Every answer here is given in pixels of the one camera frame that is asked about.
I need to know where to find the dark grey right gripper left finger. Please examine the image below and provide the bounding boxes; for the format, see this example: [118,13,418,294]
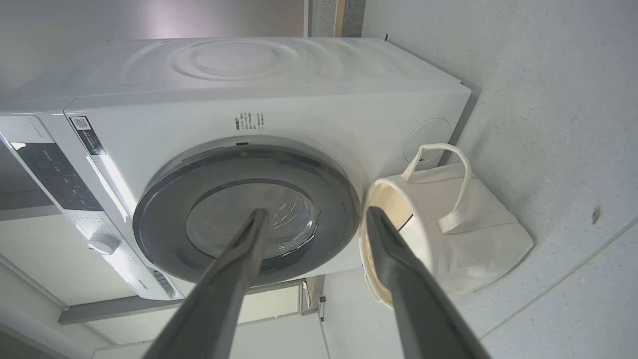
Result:
[144,208,271,359]

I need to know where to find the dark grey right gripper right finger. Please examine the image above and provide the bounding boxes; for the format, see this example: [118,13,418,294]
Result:
[365,206,481,359]

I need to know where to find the round glass washer door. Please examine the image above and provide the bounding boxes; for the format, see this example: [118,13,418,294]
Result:
[133,145,360,289]

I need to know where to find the cream canvas laundry basket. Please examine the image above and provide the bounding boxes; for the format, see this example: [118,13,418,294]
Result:
[360,144,534,311]

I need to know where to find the white plastic control knob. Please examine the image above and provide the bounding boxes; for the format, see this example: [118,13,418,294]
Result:
[88,233,121,256]

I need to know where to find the white front-load washing machine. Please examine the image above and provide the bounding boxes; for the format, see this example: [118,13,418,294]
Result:
[0,37,472,302]

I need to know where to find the small printed text label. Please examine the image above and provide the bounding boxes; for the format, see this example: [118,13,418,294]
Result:
[234,113,265,131]

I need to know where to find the QR code sticker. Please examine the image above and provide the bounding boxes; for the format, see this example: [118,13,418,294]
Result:
[70,116,107,155]

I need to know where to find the grey metal frame bar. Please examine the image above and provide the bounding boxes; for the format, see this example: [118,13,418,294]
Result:
[58,275,327,326]

